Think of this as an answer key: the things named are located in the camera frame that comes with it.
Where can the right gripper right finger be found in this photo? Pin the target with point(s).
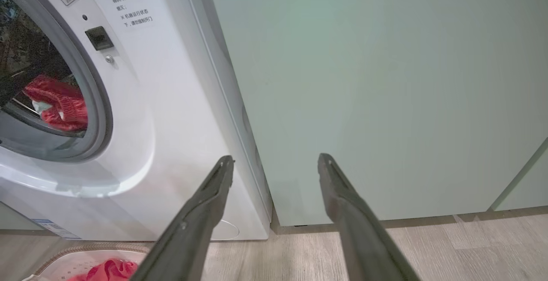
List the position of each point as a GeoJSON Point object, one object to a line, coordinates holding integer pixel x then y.
{"type": "Point", "coordinates": [364, 238]}

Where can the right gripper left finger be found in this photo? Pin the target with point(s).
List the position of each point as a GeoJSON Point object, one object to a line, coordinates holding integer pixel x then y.
{"type": "Point", "coordinates": [192, 229]}

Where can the plain red garment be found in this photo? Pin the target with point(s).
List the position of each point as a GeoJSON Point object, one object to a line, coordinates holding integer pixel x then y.
{"type": "Point", "coordinates": [111, 270]}

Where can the red white striped garment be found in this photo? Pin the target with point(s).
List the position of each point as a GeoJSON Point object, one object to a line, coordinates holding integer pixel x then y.
{"type": "Point", "coordinates": [64, 109]}

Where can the white front-load washing machine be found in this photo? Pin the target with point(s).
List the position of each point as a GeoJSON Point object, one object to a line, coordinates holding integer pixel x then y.
{"type": "Point", "coordinates": [171, 122]}

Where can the cream perforated laundry basket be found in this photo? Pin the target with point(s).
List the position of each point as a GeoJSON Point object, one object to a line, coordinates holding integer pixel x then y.
{"type": "Point", "coordinates": [64, 264]}

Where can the round filter access cover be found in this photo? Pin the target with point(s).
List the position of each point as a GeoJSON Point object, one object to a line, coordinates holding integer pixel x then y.
{"type": "Point", "coordinates": [227, 231]}

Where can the blue white energy label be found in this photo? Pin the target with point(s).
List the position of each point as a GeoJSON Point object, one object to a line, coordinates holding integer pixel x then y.
{"type": "Point", "coordinates": [53, 228]}

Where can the pale green cabinet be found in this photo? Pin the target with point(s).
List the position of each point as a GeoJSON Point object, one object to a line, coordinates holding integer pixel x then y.
{"type": "Point", "coordinates": [385, 79]}

